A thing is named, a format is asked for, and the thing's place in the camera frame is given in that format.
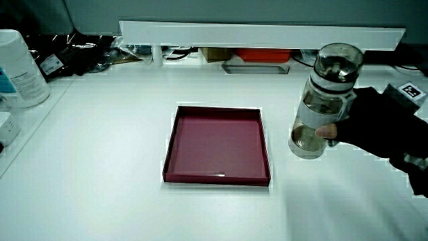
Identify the clear plastic bag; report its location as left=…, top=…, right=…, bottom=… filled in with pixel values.
left=112, top=36, right=153, bottom=65

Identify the brown cardboard box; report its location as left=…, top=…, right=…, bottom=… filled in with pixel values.
left=199, top=47, right=233, bottom=64

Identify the white labelled plastic container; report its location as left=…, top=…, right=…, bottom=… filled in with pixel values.
left=0, top=29, right=51, bottom=108

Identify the orange box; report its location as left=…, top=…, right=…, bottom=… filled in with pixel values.
left=233, top=48, right=294, bottom=64

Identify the black plastic bag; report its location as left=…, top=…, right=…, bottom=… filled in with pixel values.
left=28, top=33, right=116, bottom=81

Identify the clear bottle with white sleeve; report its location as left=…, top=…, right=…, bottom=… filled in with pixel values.
left=288, top=42, right=364, bottom=160

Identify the white power strip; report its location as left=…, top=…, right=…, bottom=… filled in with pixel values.
left=0, top=112, right=21, bottom=148

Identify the white shelf leg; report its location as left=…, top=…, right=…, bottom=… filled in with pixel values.
left=152, top=45, right=164, bottom=67

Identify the person's right forearm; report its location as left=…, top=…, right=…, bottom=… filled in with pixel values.
left=389, top=153, right=428, bottom=198

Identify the black cable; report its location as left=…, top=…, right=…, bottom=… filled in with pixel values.
left=292, top=50, right=318, bottom=68
left=163, top=46, right=194, bottom=62

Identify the maroon square tray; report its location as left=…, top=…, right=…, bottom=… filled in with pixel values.
left=162, top=105, right=272, bottom=187

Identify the person's right hand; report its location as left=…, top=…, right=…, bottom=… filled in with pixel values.
left=314, top=82, right=428, bottom=168

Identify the white desk shelf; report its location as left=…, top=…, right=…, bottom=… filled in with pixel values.
left=119, top=20, right=407, bottom=52

